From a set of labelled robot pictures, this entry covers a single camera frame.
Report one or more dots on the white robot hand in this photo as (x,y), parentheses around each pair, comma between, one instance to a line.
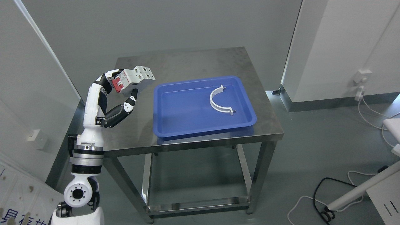
(95,116)

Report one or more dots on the blue plastic tray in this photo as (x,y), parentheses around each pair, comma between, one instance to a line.
(182,109)

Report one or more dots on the white wall switch box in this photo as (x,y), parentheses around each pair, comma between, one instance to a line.
(35,139)

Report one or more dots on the white stand pole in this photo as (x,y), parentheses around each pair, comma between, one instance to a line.
(360,190)

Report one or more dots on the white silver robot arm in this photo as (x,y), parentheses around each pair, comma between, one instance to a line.
(111,98)

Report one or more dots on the white red circuit breaker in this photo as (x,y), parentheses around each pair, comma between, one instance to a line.
(126,80)

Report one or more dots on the white semicircular pipe clamp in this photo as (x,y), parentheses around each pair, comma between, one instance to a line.
(221,101)

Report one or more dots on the white wall socket with plug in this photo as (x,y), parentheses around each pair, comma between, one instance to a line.
(360,79)

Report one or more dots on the stainless steel table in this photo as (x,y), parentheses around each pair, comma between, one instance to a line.
(129,147)

